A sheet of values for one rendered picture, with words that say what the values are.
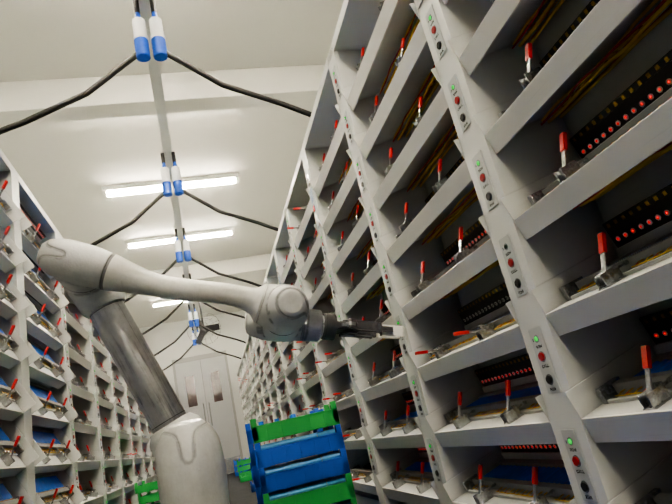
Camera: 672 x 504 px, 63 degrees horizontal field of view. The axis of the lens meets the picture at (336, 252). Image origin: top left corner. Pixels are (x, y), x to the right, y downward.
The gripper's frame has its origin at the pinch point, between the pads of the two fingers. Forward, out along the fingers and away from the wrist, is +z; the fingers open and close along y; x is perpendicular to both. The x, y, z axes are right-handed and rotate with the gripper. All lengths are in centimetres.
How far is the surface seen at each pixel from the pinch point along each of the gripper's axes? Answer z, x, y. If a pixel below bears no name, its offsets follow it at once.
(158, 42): -88, -134, 58
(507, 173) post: 4, -19, -62
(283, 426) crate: -23, 25, 47
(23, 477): -110, 44, 81
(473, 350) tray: 10.9, 9.8, -29.4
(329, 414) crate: -7, 20, 45
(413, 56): -8, -61, -43
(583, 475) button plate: 17, 36, -57
